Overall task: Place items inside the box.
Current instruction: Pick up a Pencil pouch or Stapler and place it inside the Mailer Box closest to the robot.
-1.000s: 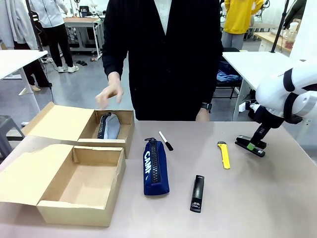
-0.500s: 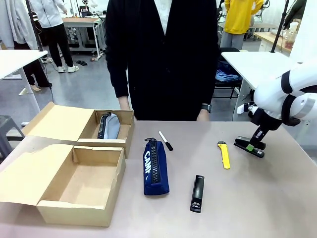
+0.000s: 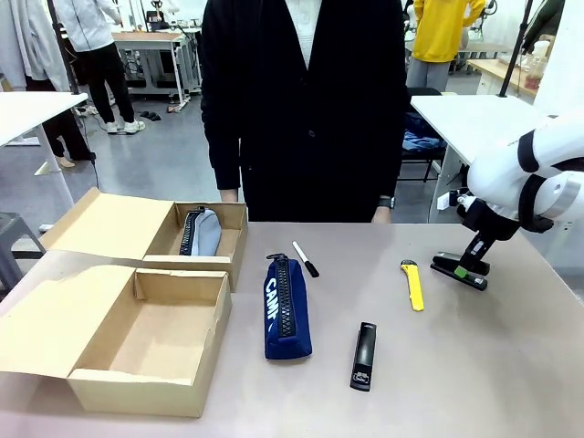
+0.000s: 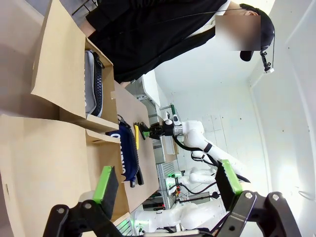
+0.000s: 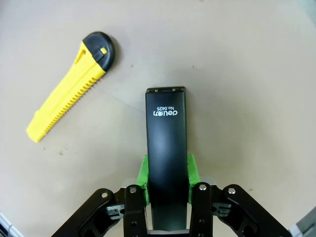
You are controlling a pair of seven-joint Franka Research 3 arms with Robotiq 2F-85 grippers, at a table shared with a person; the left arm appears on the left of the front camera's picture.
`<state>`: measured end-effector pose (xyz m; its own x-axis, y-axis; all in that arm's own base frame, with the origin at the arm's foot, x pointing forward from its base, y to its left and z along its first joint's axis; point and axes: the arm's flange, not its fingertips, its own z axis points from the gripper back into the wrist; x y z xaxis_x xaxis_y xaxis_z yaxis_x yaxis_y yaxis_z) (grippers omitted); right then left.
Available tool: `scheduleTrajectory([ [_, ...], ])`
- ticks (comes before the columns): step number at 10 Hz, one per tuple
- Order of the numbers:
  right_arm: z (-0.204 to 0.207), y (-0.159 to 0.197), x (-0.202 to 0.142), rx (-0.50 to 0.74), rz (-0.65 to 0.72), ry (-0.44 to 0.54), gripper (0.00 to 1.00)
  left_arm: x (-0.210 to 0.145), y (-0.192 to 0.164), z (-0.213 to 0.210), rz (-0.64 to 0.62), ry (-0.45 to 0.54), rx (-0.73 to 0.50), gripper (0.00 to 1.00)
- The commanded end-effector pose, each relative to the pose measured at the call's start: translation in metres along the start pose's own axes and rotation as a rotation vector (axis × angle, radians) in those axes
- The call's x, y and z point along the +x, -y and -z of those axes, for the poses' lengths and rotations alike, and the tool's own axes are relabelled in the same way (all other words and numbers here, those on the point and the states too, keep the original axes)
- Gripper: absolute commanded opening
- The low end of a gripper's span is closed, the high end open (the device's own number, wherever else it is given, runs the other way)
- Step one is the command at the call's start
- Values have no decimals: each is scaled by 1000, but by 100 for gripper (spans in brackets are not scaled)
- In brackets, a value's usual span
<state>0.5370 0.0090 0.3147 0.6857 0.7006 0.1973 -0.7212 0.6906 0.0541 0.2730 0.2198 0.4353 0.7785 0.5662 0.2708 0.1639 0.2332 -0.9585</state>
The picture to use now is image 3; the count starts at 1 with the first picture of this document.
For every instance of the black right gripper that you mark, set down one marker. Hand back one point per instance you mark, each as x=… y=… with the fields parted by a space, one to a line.
x=488 y=221

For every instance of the black desk stapler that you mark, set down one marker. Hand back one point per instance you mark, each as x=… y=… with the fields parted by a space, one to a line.
x=449 y=267

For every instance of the yellow utility knife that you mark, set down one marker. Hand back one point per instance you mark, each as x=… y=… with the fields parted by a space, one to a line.
x=414 y=287

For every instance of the white marker with black cap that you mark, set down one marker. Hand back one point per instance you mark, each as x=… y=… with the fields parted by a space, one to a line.
x=305 y=258

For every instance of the navy zippered pencil case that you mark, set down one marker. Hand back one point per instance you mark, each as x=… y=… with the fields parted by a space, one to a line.
x=292 y=328

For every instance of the small cardboard box with lid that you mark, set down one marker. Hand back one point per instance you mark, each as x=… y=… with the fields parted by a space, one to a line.
x=118 y=223

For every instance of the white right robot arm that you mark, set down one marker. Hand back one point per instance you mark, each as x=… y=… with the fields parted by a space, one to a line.
x=502 y=178

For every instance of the large cardboard box with lid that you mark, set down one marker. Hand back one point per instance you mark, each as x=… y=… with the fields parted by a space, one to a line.
x=68 y=319

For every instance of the person's left hand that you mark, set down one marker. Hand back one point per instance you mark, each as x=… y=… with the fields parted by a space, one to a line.
x=381 y=215

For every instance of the person's right hand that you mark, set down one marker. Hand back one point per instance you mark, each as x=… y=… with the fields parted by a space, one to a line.
x=229 y=196

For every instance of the black wristwatch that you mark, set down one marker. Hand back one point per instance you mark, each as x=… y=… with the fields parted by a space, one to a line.
x=386 y=202

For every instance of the black chair with blue clothes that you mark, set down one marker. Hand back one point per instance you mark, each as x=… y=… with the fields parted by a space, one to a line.
x=422 y=141

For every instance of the wooden side table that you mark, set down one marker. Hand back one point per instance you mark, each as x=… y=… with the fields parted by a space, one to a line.
x=502 y=75

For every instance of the clear plastic bottle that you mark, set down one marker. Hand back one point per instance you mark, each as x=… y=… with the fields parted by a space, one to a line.
x=534 y=68

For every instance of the black tripod pole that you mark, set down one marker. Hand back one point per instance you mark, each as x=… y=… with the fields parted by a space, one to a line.
x=68 y=68
x=513 y=55

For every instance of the person in yellow hoodie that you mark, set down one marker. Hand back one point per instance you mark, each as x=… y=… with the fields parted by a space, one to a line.
x=440 y=36

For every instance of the person in black cardigan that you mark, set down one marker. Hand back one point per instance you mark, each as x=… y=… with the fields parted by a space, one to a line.
x=301 y=114

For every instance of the person in dark jacket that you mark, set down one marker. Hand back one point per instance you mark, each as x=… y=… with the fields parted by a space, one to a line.
x=545 y=20

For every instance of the grey zippered pencil case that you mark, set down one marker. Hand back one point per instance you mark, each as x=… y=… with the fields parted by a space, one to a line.
x=205 y=235

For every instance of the black slippers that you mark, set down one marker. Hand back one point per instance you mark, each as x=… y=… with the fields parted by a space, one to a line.
x=150 y=115

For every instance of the workbench with wooden top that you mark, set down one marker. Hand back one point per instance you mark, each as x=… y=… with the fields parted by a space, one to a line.
x=155 y=41

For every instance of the person in white jacket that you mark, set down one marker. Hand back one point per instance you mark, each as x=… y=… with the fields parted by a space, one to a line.
x=98 y=55

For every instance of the white power strip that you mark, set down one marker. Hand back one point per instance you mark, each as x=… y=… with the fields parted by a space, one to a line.
x=48 y=226

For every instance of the grey plastic stool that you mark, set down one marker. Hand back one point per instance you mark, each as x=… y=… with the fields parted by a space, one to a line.
x=13 y=242

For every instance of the white table with white leg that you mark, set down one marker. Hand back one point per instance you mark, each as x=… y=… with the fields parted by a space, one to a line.
x=32 y=114

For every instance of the person in grey coat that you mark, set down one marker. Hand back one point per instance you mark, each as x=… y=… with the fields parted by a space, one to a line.
x=41 y=55

